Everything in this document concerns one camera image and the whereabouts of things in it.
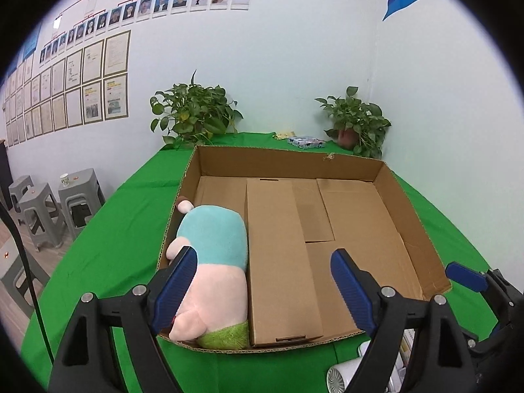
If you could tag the right potted green plant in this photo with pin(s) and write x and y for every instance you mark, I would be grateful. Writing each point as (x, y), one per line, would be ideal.
(357, 126)

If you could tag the white green medicine box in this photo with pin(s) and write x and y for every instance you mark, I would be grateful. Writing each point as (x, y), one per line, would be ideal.
(401, 363)

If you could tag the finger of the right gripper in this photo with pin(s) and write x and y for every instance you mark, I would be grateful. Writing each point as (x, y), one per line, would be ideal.
(475, 281)

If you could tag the large open cardboard tray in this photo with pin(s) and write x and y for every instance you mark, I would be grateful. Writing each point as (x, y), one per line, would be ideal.
(343, 202)

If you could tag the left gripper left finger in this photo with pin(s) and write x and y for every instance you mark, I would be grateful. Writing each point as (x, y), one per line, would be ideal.
(87, 359)

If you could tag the grey plastic stool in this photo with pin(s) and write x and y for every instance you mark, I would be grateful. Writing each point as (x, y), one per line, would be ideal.
(43, 216)
(81, 200)
(16, 190)

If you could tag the left potted green plant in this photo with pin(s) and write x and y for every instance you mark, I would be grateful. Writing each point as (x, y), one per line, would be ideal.
(193, 114)

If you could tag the pink and teal plush toy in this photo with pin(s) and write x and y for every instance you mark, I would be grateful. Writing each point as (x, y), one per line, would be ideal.
(214, 311)

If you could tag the row of staff photos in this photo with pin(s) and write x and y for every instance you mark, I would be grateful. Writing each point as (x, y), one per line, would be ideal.
(96, 22)

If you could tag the white handheld hair dryer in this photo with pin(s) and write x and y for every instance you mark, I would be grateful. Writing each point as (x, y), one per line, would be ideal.
(340, 375)

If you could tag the green tablecloth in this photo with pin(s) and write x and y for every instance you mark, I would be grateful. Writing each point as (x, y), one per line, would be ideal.
(120, 246)

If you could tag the paper cup on stool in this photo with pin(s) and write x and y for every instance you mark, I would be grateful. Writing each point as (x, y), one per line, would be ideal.
(64, 179)

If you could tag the small blue patterned pack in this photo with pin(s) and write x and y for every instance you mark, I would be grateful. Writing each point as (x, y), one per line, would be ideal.
(306, 142)

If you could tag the potted green plant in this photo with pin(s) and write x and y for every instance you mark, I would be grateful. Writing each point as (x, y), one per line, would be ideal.
(193, 114)
(357, 126)

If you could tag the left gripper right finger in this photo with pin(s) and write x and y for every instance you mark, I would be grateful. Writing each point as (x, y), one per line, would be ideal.
(439, 359)

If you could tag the framed certificates on wall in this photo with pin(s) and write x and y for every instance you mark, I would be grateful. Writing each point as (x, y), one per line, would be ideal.
(87, 86)

